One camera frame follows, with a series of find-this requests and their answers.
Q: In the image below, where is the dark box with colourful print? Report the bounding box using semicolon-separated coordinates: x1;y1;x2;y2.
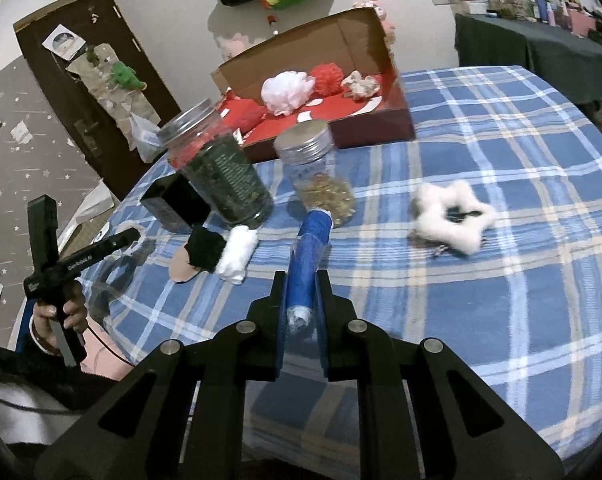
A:
140;172;212;235

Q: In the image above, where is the black scrunchie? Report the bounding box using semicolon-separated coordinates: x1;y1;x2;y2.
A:
186;227;228;273

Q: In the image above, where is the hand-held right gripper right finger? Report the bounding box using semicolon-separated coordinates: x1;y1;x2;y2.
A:
315;269;566;480

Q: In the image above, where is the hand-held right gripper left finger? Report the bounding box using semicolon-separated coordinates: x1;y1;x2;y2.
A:
34;270;288;480

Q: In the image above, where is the beige round powder puff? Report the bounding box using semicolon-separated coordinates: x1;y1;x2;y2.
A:
169;245;207;285

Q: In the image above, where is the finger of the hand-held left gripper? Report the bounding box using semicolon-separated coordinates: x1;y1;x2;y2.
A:
97;228;141;261
27;196;59;276

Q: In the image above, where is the fluffy white star hair clip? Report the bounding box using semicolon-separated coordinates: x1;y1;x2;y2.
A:
411;180;499;256

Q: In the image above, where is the black cable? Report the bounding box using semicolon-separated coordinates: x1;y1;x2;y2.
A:
81;320;137;368

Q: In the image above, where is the white paper door picture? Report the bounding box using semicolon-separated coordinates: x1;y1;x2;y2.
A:
42;24;84;61

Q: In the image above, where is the dark wooden door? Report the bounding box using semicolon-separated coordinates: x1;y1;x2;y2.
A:
14;0;182;201

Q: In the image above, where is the white mesh bath pouf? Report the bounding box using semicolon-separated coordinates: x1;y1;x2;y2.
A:
260;71;316;116

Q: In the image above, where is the cream crochet scrunchie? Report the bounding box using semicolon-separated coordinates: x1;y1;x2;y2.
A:
341;71;382;100

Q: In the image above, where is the large glass jar metal lid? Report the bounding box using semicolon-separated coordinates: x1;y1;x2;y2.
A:
157;99;274;231

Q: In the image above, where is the cardboard box with red inside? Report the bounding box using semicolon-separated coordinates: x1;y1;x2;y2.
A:
210;7;416;163

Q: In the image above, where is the white paper bag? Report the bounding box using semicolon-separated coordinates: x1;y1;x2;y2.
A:
56;182;114;256

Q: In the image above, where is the green plush toy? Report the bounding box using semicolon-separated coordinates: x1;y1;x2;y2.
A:
110;60;146;92

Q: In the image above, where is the small glass jar metal lid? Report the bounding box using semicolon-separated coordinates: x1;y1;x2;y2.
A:
273;121;357;228

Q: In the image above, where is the coral red mesh bath pouf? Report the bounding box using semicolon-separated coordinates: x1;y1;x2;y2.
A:
308;61;349;96

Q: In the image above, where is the row of cosmetic bottles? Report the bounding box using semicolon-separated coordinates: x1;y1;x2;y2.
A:
481;0;602;46

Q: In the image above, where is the white cloth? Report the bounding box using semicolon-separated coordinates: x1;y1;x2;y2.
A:
215;225;259;286

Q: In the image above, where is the pink plush ornament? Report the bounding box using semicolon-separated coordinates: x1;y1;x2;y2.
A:
353;0;397;43

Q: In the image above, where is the hanging door organiser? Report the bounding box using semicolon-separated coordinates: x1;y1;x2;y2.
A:
66;45;154;151

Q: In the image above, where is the dark cloth covered table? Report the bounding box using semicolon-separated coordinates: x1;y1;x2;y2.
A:
453;12;602;106

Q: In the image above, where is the blue bandage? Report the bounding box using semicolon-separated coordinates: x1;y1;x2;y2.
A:
283;208;334;333

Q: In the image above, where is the person's left hand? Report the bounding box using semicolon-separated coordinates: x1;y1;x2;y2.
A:
31;285;89;350

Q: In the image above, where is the metal door handle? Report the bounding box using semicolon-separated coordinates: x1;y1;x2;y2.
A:
72;120;102;158

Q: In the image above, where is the red knitted pouch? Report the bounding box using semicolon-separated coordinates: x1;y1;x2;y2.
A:
226;96;269;136

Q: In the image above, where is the white plastic bag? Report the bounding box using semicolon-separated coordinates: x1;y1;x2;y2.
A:
130;112;164;163

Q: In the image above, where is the pink plush toy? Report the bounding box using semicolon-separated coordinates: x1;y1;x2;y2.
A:
218;30;249;58

